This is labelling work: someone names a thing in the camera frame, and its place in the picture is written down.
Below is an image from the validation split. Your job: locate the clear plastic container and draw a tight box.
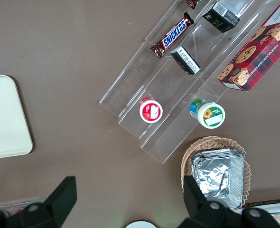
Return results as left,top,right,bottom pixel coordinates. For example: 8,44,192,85
0,197,47,218

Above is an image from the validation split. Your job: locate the silver foil tray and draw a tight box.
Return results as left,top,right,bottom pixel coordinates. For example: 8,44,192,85
191,148,246,210

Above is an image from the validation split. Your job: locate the dark red wrapped candy bar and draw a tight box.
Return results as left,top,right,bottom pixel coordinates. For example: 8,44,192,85
187,0,200,10

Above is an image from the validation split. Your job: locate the white bin with snack packets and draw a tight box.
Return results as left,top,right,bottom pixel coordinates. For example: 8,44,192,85
241,198,280,228

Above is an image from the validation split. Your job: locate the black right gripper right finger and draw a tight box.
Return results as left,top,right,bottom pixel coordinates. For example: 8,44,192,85
179,175,227,228

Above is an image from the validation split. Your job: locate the white round object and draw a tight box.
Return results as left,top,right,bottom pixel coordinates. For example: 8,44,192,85
125,220,158,228

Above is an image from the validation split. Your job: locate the green sunflower lidded cup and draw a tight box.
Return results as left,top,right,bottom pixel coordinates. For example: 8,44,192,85
189,98,226,130

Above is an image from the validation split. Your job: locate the clear acrylic tiered shelf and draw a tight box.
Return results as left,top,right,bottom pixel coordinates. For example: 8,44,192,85
99,0,280,165

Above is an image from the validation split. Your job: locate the red lidded yogurt cup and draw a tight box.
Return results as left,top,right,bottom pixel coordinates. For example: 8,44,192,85
139,96,164,124

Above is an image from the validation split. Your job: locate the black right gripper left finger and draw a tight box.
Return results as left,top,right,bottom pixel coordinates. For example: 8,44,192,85
18,176,78,228

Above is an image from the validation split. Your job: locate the woven wicker basket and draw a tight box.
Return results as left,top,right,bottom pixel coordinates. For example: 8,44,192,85
180,135,252,210

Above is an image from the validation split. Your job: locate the black box with white label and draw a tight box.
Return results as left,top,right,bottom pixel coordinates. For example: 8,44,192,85
170,46,202,76

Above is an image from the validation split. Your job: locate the cream plastic tray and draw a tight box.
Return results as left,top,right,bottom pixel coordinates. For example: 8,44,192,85
0,75,34,160

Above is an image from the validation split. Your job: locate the Snickers chocolate bar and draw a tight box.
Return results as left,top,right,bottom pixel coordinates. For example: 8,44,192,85
150,11,195,59

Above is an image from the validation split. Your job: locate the black box with gold print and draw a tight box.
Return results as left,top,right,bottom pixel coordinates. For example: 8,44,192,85
202,1,241,34

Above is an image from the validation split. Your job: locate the red tartan cookie box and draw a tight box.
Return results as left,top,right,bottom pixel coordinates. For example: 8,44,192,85
216,0,280,92

